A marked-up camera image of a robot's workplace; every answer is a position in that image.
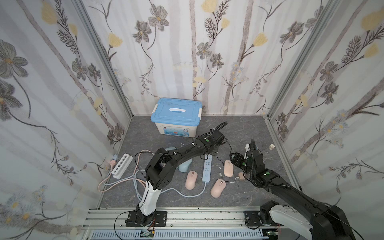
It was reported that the peach charger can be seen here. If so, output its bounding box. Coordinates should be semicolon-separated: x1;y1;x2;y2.
239;173;246;181

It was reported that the light blue power strip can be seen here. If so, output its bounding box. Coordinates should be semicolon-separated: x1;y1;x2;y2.
202;155;212;184

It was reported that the black charging cable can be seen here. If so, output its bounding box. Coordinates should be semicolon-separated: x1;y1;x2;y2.
214;140;235;166

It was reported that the peach mouse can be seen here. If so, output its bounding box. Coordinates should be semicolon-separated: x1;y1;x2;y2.
224;160;234;178

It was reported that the white charging cable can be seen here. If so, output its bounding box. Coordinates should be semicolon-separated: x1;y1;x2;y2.
218;172;241;184

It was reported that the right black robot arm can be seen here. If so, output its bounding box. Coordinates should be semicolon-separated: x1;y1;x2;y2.
230;149;355;240

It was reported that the blue mouse right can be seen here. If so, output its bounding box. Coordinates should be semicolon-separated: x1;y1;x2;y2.
178;159;193;173

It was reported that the pink mouse front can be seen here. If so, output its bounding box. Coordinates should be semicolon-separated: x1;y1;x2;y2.
210;179;227;198

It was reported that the pink mouse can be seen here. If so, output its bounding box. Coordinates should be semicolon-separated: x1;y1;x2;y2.
185;171;198;190
210;179;227;198

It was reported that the blue mouse near strip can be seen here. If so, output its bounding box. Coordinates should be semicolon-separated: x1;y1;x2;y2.
165;147;177;151

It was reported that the pink mouse left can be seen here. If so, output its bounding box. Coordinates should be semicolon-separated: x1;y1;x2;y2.
185;171;198;190

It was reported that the blue lid storage box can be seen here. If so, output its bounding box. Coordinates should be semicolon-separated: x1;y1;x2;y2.
151;98;203;138

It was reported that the white multi socket power strip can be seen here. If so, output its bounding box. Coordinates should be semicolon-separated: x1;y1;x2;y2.
112;154;134;180

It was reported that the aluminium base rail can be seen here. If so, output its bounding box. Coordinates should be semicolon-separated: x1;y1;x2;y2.
82;207;307;240

